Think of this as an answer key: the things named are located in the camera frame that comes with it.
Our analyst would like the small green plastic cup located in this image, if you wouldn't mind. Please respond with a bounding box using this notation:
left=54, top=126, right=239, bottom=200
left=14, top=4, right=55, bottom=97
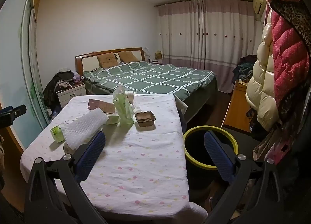
left=50, top=126, right=65, bottom=143

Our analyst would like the brown cardboard packet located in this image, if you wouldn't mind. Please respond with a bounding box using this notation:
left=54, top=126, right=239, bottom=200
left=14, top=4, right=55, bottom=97
left=87, top=99, right=115, bottom=114

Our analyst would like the green transparent plastic bag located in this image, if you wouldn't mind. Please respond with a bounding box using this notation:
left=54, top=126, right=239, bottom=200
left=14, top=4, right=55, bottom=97
left=112, top=86, right=134, bottom=128

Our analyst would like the brown foil tray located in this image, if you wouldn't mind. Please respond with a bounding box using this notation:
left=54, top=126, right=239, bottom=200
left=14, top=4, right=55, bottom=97
left=135, top=111, right=156, bottom=127

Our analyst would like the white paper cup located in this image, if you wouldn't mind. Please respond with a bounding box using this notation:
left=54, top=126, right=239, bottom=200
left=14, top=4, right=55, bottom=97
left=125, top=91, right=134, bottom=104

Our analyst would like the black bin yellow rim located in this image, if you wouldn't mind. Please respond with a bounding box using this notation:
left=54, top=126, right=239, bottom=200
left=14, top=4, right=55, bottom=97
left=183, top=126, right=239, bottom=191

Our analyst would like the wooden low cabinet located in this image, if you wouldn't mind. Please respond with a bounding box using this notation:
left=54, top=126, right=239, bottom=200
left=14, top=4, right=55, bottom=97
left=221, top=80, right=251, bottom=135

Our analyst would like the white dotted tablecloth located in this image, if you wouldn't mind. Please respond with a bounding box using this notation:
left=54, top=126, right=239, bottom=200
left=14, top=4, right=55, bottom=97
left=20, top=93, right=191, bottom=217

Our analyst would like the white nightstand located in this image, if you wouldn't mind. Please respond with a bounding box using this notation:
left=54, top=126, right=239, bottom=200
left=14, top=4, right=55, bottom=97
left=56, top=82, right=86, bottom=108

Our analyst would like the dark clothes pile on nightstand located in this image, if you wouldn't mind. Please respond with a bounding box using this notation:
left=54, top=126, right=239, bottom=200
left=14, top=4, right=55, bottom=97
left=43, top=71, right=74, bottom=112

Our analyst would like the cream puffer jacket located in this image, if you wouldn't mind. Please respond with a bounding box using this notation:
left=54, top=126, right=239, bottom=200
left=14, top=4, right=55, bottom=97
left=245, top=10, right=278, bottom=131

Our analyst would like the clothes pile on cabinet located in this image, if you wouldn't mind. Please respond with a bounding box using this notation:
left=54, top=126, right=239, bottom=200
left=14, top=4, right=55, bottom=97
left=232, top=54, right=257, bottom=84

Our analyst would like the wooden bed headboard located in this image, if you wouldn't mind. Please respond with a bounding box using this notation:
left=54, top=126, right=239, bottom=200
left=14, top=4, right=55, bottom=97
left=75, top=48, right=145, bottom=76

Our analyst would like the green checked bed quilt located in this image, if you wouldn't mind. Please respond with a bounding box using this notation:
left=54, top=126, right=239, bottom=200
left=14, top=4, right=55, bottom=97
left=83, top=61, right=216, bottom=101

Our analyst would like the brown left pillow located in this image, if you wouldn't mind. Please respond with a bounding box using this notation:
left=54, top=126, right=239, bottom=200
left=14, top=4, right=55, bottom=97
left=97, top=52, right=118, bottom=69

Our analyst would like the brown pillow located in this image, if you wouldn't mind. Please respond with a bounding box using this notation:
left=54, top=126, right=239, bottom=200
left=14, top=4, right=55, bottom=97
left=97, top=52, right=118, bottom=69
left=118, top=51, right=139, bottom=63

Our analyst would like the brown right pillow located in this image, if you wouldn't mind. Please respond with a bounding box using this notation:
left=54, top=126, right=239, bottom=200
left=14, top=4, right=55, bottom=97
left=118, top=51, right=139, bottom=63

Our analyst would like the pink white curtain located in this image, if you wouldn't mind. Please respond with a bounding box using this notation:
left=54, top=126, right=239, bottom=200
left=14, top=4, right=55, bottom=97
left=157, top=0, right=262, bottom=92

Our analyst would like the red quilted jacket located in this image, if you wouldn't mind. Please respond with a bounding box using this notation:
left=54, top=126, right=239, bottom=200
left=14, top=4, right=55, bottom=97
left=268, top=0, right=310, bottom=107

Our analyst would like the wall air conditioner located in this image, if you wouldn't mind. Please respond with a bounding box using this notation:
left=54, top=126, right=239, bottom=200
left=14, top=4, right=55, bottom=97
left=253, top=0, right=266, bottom=16

